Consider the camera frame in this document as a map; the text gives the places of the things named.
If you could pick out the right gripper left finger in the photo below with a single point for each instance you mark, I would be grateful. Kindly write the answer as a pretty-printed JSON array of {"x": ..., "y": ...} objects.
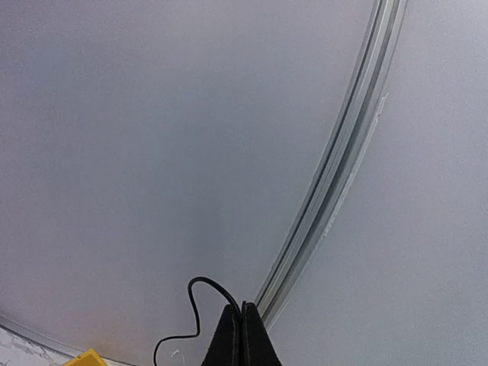
[{"x": 224, "y": 348}]

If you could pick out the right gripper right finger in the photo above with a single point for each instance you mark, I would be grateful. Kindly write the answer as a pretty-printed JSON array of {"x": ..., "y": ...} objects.
[{"x": 256, "y": 346}]

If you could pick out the yellow bin left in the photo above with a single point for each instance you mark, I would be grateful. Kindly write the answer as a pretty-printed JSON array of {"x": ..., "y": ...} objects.
[{"x": 87, "y": 358}]

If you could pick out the right frame post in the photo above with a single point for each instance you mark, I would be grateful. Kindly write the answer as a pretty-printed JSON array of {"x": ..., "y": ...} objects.
[{"x": 350, "y": 137}]

